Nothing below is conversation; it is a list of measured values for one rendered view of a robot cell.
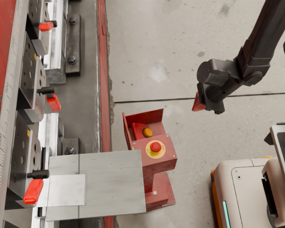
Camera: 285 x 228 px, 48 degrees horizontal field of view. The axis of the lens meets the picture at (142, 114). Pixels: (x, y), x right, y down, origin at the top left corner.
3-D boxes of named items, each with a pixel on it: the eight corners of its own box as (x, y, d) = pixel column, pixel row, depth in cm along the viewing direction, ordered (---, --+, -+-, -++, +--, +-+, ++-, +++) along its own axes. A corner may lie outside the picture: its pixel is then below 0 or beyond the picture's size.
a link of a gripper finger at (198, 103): (185, 115, 99) (204, 100, 92) (182, 95, 102) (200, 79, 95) (203, 118, 102) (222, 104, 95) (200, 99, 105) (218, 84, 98)
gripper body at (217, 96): (203, 111, 91) (220, 98, 86) (197, 81, 96) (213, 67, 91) (221, 114, 94) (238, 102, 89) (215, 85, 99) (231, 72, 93)
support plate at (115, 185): (146, 213, 86) (146, 212, 85) (46, 221, 85) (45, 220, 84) (140, 150, 95) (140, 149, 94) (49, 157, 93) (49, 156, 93)
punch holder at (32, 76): (43, 125, 78) (21, 87, 63) (7, 127, 77) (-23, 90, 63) (46, 74, 85) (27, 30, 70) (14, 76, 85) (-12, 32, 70)
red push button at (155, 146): (162, 154, 117) (162, 149, 114) (151, 156, 117) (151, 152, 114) (159, 144, 119) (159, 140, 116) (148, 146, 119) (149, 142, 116)
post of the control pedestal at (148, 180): (152, 191, 177) (157, 155, 129) (142, 193, 176) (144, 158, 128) (149, 182, 179) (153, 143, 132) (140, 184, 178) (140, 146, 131)
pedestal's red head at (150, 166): (174, 169, 126) (179, 152, 111) (135, 178, 124) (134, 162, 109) (161, 125, 136) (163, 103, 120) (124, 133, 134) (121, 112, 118)
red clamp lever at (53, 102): (62, 111, 82) (53, 91, 74) (46, 113, 82) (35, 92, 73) (63, 106, 83) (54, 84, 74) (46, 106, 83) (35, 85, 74)
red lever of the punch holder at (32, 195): (37, 197, 55) (48, 167, 64) (12, 198, 55) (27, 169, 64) (39, 205, 56) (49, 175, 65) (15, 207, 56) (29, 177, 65)
